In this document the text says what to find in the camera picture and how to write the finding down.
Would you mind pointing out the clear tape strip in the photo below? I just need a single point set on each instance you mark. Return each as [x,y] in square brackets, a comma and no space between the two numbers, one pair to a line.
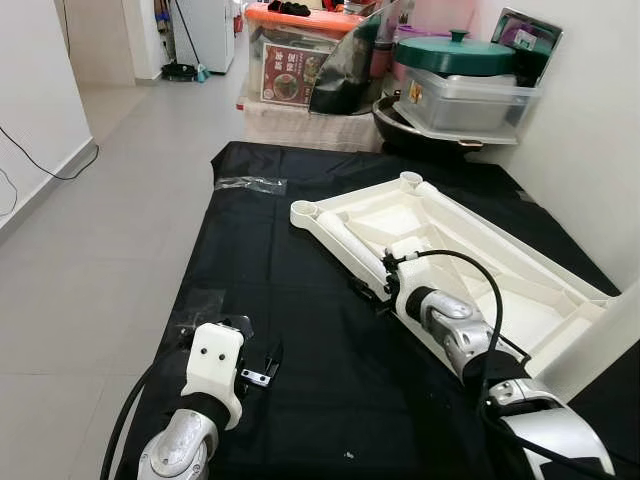
[250,185]

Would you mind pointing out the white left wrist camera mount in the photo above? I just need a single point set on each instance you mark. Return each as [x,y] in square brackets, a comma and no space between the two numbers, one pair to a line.
[215,365]

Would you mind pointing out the green head floor mop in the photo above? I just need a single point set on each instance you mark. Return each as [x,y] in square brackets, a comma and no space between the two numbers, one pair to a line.
[185,70]

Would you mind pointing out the black plastic bag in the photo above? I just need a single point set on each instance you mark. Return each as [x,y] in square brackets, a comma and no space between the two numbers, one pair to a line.
[350,70]

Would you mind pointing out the black tablecloth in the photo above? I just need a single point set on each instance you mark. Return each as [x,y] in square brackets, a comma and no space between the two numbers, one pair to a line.
[300,350]

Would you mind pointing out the orange lid storage box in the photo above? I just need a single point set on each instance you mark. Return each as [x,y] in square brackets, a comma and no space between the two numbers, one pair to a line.
[300,20]

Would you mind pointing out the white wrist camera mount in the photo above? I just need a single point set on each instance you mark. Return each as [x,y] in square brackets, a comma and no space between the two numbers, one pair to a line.
[405,270]
[215,365]

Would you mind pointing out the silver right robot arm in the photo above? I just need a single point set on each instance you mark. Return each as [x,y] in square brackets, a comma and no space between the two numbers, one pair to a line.
[455,330]

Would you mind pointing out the dark printed package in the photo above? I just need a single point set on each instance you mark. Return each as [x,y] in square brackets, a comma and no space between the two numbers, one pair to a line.
[525,40]

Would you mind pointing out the clear plastic storage box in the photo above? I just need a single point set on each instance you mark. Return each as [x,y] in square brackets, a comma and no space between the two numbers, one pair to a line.
[470,105]

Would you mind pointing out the red printed carton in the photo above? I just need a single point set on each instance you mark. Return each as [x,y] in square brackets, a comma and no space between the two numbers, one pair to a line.
[290,75]

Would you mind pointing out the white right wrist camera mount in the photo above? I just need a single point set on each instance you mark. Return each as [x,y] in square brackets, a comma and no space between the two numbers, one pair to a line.
[405,270]

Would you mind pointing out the black metal wok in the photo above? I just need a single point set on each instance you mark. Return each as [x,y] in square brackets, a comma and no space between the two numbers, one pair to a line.
[420,135]

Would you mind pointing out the white household appliance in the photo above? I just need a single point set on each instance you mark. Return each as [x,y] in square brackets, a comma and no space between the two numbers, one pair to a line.
[210,30]

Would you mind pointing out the clear tape patch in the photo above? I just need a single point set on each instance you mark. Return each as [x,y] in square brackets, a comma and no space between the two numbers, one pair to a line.
[200,310]

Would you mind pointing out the beige patterned cloth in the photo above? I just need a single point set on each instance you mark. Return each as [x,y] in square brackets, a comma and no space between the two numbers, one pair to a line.
[300,125]

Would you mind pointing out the beige wooden door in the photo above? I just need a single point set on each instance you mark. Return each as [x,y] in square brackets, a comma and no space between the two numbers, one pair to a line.
[95,40]

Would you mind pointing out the green pot lid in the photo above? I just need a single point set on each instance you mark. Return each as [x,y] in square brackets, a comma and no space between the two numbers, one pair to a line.
[455,55]

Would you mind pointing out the pink storage box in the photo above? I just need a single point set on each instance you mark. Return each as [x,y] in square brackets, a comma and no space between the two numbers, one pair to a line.
[445,15]

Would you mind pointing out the cream plastic children table top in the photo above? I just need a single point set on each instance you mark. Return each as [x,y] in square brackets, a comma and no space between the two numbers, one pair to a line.
[520,270]

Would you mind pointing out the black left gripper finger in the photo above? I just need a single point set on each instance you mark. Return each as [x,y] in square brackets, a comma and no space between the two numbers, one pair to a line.
[272,355]

